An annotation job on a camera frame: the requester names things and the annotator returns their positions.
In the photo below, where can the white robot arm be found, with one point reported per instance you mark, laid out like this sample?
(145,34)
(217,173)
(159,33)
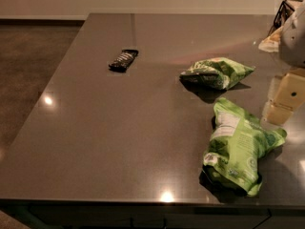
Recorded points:
(286,37)

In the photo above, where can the black wire basket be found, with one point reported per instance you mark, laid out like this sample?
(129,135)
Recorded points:
(285,10)

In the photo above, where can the green jalapeno chip bag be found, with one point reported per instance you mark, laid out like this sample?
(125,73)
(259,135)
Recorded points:
(219,73)

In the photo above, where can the light green snack bag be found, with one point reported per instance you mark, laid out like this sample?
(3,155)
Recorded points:
(237,143)

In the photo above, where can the black rxbar chocolate bar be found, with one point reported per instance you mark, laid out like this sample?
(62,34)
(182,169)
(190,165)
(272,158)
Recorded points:
(123,61)

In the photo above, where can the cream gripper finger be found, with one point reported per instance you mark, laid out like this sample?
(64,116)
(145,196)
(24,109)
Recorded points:
(286,94)

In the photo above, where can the white crumpled packet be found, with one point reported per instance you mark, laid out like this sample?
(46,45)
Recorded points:
(271,43)

